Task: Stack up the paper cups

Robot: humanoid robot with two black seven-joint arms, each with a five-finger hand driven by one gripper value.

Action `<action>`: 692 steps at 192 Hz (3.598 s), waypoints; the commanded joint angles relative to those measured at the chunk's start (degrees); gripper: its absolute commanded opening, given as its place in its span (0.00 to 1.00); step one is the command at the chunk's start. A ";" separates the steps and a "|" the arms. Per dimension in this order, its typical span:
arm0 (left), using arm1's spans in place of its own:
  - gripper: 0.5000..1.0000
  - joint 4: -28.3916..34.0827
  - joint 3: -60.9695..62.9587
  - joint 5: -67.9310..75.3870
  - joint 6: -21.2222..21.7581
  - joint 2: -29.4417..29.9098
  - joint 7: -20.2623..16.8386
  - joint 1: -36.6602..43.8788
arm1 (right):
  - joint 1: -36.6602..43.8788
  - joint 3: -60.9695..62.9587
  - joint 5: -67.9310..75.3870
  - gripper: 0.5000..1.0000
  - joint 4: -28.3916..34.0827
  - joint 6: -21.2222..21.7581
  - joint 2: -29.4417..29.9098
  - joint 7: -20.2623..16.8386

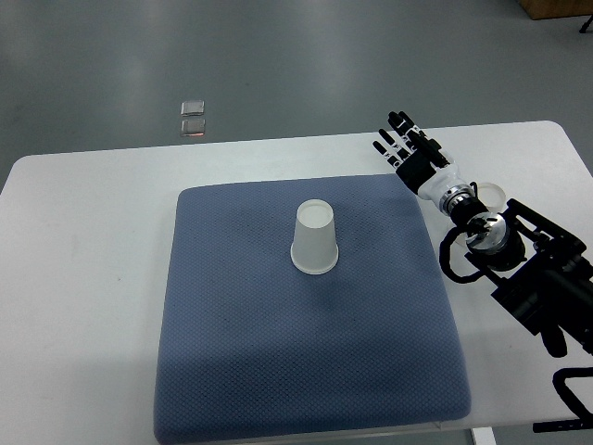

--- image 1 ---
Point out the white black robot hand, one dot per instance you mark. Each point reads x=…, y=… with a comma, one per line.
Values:
x=423, y=171

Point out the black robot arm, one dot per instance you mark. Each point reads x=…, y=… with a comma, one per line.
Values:
x=541, y=276

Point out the upper metal floor plate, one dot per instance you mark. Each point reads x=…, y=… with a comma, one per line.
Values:
x=194, y=107

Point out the metal floor plate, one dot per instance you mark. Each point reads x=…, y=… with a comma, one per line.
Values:
x=193, y=127
x=194, y=107

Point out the white table leg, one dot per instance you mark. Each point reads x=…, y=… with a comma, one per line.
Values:
x=483, y=436

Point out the white paper cup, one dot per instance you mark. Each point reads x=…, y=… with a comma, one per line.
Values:
x=314, y=249
x=492, y=194

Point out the black table control panel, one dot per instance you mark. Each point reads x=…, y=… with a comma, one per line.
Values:
x=561, y=426

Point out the white paper cup on mat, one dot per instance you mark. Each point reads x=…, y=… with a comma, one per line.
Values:
x=314, y=249

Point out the wooden box corner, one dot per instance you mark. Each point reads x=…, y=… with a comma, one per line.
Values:
x=556, y=9

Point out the lower metal floor plate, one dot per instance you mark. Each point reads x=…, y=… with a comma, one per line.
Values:
x=193, y=127

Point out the black tripod leg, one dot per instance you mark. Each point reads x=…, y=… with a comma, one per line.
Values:
x=584, y=28

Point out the blue textured cushion mat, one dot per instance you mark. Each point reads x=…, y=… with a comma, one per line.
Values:
x=252, y=347

